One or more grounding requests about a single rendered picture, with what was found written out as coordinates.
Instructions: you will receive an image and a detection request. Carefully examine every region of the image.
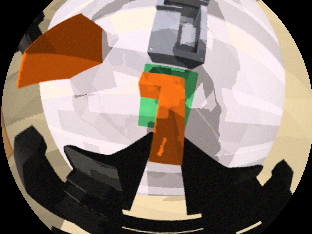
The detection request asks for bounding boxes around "orange l-shaped part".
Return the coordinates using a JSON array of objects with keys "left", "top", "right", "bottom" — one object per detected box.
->
[{"left": 139, "top": 72, "right": 185, "bottom": 165}]

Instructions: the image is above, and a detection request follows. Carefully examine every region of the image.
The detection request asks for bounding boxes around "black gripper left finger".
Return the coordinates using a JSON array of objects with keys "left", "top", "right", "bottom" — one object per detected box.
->
[{"left": 63, "top": 132, "right": 153, "bottom": 210}]

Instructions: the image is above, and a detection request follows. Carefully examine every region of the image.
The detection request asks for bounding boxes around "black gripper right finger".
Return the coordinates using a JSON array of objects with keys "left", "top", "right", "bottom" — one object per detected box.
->
[{"left": 180, "top": 137, "right": 264, "bottom": 216}]

